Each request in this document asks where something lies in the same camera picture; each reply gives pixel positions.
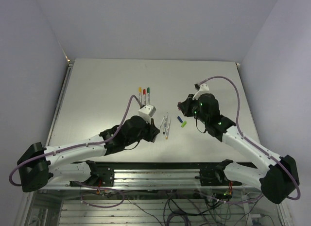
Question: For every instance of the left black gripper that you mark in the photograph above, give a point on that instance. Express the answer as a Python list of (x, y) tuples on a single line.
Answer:
[(152, 130)]

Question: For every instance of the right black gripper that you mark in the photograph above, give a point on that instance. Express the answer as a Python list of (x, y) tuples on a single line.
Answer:
[(186, 105)]

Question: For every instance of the white marker pen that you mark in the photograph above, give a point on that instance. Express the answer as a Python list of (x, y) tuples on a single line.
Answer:
[(165, 123)]

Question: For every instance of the red marker pen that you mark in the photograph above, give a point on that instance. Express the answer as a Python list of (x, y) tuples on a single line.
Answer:
[(144, 99)]

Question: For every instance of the yellow marker pen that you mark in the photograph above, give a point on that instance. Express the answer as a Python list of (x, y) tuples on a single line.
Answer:
[(140, 94)]

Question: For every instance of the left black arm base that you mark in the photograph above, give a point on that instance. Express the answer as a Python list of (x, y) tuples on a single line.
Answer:
[(91, 173)]

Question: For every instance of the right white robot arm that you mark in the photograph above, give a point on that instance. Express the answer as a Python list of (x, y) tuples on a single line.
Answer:
[(275, 176)]

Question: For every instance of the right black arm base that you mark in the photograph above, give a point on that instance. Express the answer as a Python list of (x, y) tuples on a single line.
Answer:
[(212, 173)]

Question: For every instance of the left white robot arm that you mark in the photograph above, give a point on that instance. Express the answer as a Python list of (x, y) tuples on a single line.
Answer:
[(40, 165)]

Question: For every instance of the light green pen cap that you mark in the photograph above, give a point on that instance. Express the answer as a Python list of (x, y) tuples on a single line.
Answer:
[(183, 124)]

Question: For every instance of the orange marker pen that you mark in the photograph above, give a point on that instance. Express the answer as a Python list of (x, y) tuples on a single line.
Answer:
[(168, 129)]

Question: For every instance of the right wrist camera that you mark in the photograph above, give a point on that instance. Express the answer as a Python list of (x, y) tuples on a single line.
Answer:
[(201, 89)]

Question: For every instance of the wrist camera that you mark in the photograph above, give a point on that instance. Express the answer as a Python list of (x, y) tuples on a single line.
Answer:
[(201, 89), (147, 112)]

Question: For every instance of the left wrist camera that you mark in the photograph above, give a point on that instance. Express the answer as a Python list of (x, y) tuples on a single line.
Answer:
[(147, 112)]

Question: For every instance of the aluminium frame rail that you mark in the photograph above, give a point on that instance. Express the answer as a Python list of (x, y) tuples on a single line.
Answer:
[(155, 179)]

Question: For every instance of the aluminium table edge rail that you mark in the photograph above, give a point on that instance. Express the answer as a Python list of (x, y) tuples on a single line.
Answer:
[(60, 99)]

